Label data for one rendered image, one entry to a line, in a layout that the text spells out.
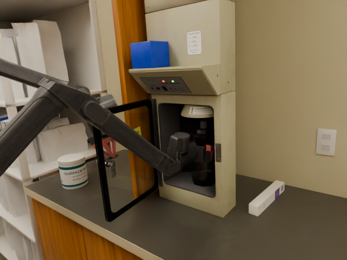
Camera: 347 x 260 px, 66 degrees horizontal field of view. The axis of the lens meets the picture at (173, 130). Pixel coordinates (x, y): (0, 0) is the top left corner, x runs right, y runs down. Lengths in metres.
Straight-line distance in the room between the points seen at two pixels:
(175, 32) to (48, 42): 1.22
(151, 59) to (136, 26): 0.23
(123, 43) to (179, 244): 0.75
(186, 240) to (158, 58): 0.63
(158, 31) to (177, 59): 0.13
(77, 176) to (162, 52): 0.77
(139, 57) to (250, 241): 0.73
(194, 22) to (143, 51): 0.20
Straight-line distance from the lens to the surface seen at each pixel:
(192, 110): 1.02
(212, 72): 0.87
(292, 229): 1.07
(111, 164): 0.94
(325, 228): 1.11
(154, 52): 0.96
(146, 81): 1.01
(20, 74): 1.11
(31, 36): 1.90
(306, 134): 1.31
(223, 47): 0.94
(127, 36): 1.11
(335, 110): 1.27
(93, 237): 1.25
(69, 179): 1.44
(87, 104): 0.66
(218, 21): 0.93
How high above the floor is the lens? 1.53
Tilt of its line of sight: 14 degrees down
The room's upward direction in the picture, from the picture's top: 4 degrees counter-clockwise
